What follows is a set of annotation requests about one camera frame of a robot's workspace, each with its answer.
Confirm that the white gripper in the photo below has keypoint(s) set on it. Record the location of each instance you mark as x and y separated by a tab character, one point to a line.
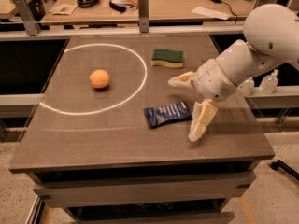
212	79

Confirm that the blue rxbar blueberry wrapper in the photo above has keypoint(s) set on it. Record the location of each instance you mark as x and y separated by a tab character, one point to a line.
165	114

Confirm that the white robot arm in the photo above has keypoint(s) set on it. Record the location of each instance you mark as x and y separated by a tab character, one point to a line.
271	38

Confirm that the green and yellow sponge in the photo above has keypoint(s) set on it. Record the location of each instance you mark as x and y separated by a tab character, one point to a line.
167	58

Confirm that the clear plastic bottle left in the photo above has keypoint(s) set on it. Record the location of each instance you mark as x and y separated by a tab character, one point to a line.
247	86

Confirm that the clear plastic bottle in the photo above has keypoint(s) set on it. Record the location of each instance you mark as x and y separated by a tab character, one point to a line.
247	86
269	82

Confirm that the clear plastic bottle right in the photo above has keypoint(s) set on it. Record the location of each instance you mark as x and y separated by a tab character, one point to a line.
269	82

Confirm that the white paper sheet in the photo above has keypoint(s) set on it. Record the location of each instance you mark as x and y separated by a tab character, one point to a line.
211	13

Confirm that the orange fruit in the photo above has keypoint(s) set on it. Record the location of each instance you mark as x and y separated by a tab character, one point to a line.
99	79

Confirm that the upper table drawer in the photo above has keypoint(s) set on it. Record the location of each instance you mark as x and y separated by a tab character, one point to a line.
156	189

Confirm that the black stand leg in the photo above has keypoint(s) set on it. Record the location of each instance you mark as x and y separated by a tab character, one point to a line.
275	165

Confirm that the black sunglasses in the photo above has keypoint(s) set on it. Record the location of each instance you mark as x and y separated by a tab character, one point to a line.
121	8

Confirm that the small paper card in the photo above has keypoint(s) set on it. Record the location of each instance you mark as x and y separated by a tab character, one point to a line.
63	9

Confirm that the middle metal bracket post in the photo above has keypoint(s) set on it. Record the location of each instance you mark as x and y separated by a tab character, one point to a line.
143	15

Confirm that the left metal bracket post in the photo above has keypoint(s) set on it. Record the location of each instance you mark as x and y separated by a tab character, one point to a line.
30	24

